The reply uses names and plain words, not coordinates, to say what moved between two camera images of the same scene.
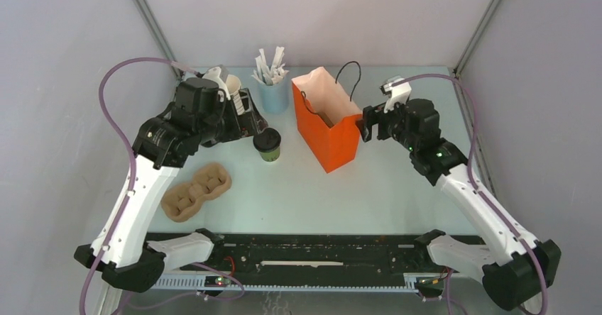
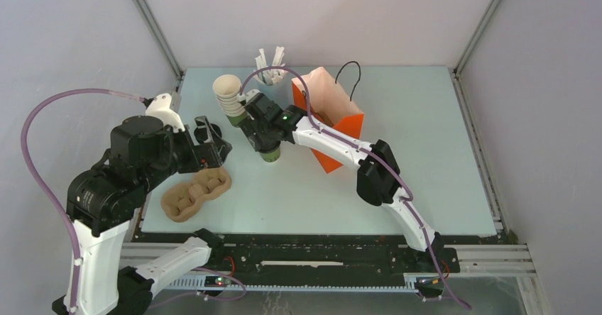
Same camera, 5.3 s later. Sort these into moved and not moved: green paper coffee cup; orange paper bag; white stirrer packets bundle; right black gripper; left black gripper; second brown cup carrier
Moved: left black gripper; right black gripper
Not moved: orange paper bag; white stirrer packets bundle; green paper coffee cup; second brown cup carrier
